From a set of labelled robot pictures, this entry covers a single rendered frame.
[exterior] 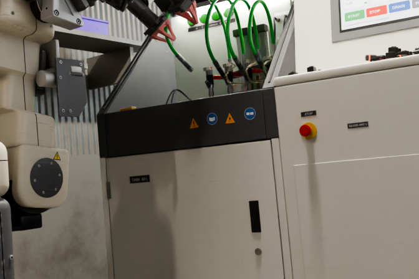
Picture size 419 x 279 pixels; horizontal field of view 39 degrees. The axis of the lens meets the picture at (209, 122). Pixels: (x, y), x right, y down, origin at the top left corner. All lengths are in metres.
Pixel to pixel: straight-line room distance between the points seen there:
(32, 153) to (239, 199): 0.69
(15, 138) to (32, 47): 0.26
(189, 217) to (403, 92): 0.80
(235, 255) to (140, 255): 0.37
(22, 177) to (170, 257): 0.70
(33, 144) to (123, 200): 0.65
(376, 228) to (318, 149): 0.28
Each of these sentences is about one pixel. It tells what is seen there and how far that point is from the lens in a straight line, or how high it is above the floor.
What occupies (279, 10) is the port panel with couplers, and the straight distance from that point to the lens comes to 2.49.
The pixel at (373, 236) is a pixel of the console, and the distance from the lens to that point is 1.79.
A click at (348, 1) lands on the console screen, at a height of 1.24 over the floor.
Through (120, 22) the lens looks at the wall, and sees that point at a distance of 4.59.
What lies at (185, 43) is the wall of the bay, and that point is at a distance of 2.66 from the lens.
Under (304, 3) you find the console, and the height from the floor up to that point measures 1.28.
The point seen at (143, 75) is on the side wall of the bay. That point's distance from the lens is 2.44.
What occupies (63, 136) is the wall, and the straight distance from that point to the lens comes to 4.02.
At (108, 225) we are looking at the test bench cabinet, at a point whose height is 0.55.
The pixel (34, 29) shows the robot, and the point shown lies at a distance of 1.62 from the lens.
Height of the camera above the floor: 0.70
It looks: 5 degrees up
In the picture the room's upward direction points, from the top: 5 degrees counter-clockwise
